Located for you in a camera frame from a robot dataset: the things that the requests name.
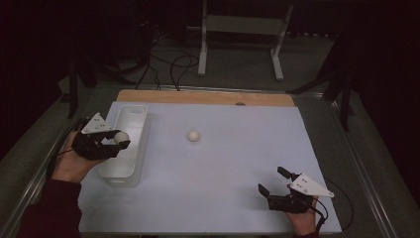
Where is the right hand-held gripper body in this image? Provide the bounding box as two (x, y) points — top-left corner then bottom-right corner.
(266, 174), (335, 214)

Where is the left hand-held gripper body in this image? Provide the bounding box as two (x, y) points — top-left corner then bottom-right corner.
(70, 112), (121, 162)

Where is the white plastic bin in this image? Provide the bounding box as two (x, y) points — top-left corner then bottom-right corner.
(98, 104), (152, 188)

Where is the person's right hand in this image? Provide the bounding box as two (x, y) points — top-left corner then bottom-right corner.
(285, 197), (320, 238)

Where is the person's left hand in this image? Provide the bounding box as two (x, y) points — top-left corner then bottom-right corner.
(52, 131), (107, 184)

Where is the pale blue table mat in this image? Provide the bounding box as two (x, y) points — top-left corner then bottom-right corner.
(77, 100), (343, 234)

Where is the black stand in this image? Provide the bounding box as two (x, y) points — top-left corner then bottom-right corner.
(67, 56), (137, 119)
(286, 29), (356, 133)

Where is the white metal stand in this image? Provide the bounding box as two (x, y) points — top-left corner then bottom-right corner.
(197, 0), (295, 82)

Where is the right hand-held gripper cable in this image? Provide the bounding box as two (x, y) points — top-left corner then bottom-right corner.
(308, 178), (355, 232)

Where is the hand-held gripper cable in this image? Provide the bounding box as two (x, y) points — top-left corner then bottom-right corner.
(45, 148), (75, 182)
(308, 178), (355, 232)

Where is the left hand-held gripper cable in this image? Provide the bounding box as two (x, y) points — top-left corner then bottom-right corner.
(45, 148), (75, 182)

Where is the black floor cable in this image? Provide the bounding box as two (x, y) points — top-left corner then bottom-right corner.
(135, 33), (162, 91)
(169, 54), (200, 92)

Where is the aluminium floor rail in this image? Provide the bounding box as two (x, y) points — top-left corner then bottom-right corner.
(325, 93), (399, 238)
(0, 86), (100, 238)

